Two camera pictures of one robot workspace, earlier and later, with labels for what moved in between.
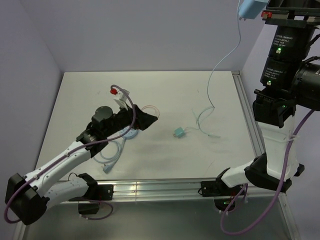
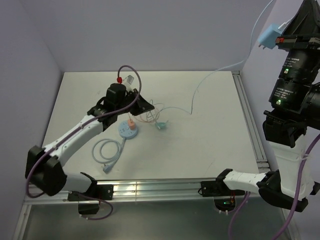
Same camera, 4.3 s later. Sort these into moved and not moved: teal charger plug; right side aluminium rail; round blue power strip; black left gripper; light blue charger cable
Moved: light blue charger cable; black left gripper; teal charger plug
Not moved: round blue power strip; right side aluminium rail
